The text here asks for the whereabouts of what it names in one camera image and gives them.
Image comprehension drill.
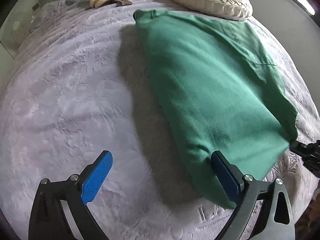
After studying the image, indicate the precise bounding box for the green button-up shirt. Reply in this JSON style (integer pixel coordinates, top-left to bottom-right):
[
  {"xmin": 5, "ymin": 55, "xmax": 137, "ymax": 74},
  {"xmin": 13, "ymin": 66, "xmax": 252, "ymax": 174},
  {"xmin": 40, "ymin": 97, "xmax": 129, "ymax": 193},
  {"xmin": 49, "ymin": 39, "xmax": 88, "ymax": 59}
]
[{"xmin": 133, "ymin": 10, "xmax": 298, "ymax": 209}]

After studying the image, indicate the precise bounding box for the lavender textured bedspread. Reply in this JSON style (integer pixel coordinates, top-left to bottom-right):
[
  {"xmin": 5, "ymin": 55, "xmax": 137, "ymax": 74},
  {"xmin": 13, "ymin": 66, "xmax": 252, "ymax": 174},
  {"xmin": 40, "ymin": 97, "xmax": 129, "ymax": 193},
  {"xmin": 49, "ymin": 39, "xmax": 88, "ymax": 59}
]
[{"xmin": 0, "ymin": 0, "xmax": 320, "ymax": 240}]

